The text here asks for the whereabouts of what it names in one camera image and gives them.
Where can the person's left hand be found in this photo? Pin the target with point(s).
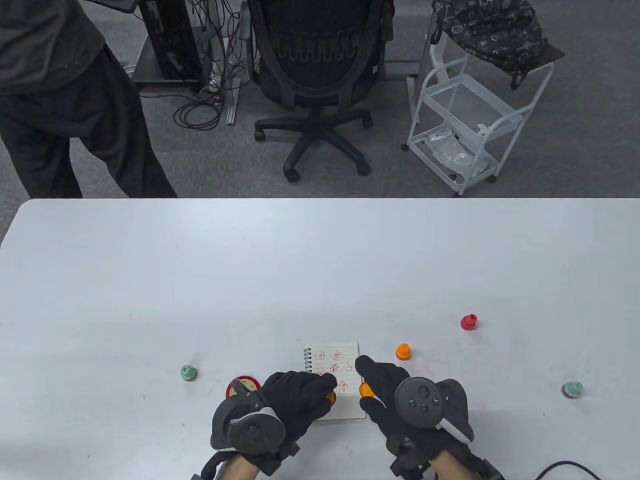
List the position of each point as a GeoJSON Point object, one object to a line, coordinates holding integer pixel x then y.
{"type": "Point", "coordinates": [300, 395]}

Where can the person's right hand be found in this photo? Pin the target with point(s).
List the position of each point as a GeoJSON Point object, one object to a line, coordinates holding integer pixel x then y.
{"type": "Point", "coordinates": [385, 380]}

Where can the orange stamp cap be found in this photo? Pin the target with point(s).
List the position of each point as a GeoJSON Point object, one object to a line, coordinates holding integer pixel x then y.
{"type": "Point", "coordinates": [366, 390]}

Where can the spiral lined notebook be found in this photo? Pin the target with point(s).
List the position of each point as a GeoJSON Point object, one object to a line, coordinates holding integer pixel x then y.
{"type": "Point", "coordinates": [347, 410]}

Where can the red ink tin lid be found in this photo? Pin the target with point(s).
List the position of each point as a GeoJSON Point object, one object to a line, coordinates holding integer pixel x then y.
{"type": "Point", "coordinates": [247, 384]}

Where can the red reward stamp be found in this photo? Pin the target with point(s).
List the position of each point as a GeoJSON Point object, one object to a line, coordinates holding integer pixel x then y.
{"type": "Point", "coordinates": [469, 322]}

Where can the green reward stamp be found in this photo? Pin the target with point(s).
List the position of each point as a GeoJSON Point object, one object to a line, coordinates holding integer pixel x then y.
{"type": "Point", "coordinates": [572, 389]}
{"type": "Point", "coordinates": [188, 372]}

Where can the person's left forearm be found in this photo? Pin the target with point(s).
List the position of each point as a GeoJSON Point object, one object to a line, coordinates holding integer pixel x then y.
{"type": "Point", "coordinates": [240, 467]}

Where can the person's right forearm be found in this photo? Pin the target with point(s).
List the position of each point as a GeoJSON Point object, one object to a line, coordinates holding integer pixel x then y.
{"type": "Point", "coordinates": [452, 470]}

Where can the black white right hand controller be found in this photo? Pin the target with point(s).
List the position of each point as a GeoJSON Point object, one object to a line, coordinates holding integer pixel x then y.
{"type": "Point", "coordinates": [417, 402]}

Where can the black white hand controller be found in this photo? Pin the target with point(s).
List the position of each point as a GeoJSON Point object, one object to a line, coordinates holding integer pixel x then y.
{"type": "Point", "coordinates": [257, 432]}
{"type": "Point", "coordinates": [417, 402]}

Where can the black white left hand controller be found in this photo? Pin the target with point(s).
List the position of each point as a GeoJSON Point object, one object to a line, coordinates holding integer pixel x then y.
{"type": "Point", "coordinates": [257, 432]}

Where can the clear plastic bag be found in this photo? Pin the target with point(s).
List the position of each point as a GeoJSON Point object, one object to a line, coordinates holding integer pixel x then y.
{"type": "Point", "coordinates": [450, 150]}

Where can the small white plastic part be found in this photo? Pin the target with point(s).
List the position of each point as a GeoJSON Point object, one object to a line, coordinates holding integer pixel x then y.
{"type": "Point", "coordinates": [482, 130]}

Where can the white metal trolley cart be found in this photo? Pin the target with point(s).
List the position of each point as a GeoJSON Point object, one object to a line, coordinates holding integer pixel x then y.
{"type": "Point", "coordinates": [462, 97]}

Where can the slim white desk leg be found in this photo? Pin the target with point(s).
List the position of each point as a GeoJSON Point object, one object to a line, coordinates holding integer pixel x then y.
{"type": "Point", "coordinates": [231, 107]}

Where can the grey floor outlet cover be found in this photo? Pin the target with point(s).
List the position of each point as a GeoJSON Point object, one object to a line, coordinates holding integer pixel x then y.
{"type": "Point", "coordinates": [400, 69]}

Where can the black mesh office chair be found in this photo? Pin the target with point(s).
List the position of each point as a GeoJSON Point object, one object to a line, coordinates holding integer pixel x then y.
{"type": "Point", "coordinates": [320, 65]}

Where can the black computer stand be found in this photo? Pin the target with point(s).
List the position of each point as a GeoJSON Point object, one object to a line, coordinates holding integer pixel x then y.
{"type": "Point", "coordinates": [175, 86]}

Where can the black patterned bag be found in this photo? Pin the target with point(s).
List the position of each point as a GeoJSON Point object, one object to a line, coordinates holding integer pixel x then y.
{"type": "Point", "coordinates": [490, 30]}

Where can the dark brown flat board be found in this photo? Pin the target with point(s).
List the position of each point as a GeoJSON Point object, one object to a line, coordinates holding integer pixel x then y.
{"type": "Point", "coordinates": [552, 54]}

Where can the black computer tower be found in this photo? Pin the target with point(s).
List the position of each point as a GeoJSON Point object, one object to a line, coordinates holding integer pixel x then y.
{"type": "Point", "coordinates": [170, 35]}

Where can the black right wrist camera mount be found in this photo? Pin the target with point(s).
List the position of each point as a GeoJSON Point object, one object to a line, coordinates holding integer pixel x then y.
{"type": "Point", "coordinates": [407, 462]}

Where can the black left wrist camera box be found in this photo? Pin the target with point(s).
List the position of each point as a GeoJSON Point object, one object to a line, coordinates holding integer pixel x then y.
{"type": "Point", "coordinates": [207, 470]}

